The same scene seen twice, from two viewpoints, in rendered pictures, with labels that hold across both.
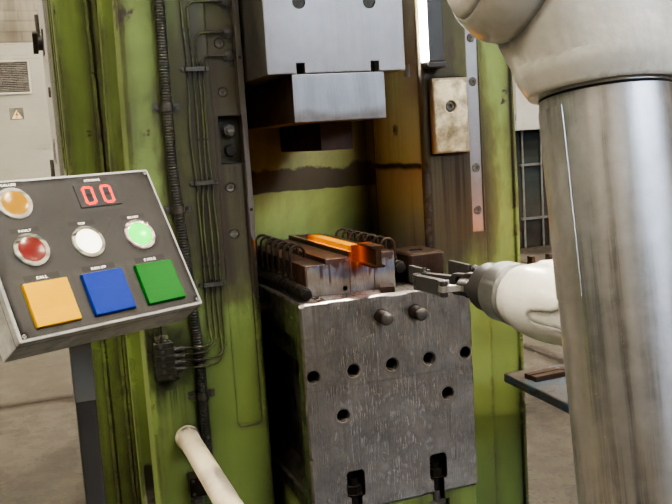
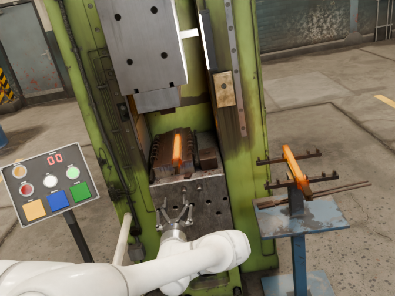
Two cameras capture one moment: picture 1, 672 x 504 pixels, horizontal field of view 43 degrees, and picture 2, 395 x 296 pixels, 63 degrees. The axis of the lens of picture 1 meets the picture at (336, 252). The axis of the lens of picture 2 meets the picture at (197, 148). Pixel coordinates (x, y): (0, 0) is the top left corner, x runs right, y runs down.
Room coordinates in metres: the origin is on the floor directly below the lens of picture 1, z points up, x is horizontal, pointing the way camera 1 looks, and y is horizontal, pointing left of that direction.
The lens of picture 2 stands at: (0.49, -0.70, 1.73)
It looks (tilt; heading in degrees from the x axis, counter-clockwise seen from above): 26 degrees down; 23
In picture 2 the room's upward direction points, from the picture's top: 11 degrees counter-clockwise
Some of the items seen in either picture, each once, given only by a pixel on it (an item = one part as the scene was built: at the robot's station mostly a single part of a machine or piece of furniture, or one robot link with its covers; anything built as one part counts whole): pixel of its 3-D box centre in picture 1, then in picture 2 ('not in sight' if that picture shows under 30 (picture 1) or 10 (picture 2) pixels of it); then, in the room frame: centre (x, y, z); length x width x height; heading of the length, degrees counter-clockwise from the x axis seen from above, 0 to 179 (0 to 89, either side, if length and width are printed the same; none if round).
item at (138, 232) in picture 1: (139, 234); (73, 172); (1.49, 0.34, 1.09); 0.05 x 0.03 x 0.04; 110
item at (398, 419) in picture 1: (345, 368); (193, 187); (1.97, -0.01, 0.69); 0.56 x 0.38 x 0.45; 20
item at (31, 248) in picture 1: (31, 249); (26, 189); (1.35, 0.48, 1.09); 0.05 x 0.03 x 0.04; 110
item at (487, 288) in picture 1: (511, 292); (173, 243); (1.21, -0.25, 1.00); 0.09 x 0.06 x 0.09; 110
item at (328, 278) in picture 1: (317, 260); (174, 150); (1.94, 0.04, 0.96); 0.42 x 0.20 x 0.09; 20
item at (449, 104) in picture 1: (449, 115); (224, 89); (1.98, -0.28, 1.27); 0.09 x 0.02 x 0.17; 110
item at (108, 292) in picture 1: (107, 292); (57, 201); (1.39, 0.38, 1.01); 0.07 x 0.05 x 0.07; 135
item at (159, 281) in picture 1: (158, 282); (80, 192); (1.46, 0.31, 1.01); 0.07 x 0.05 x 0.07; 135
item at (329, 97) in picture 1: (307, 103); (160, 87); (1.94, 0.04, 1.32); 0.42 x 0.20 x 0.10; 20
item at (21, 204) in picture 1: (14, 203); (19, 171); (1.38, 0.51, 1.16); 0.05 x 0.03 x 0.04; 110
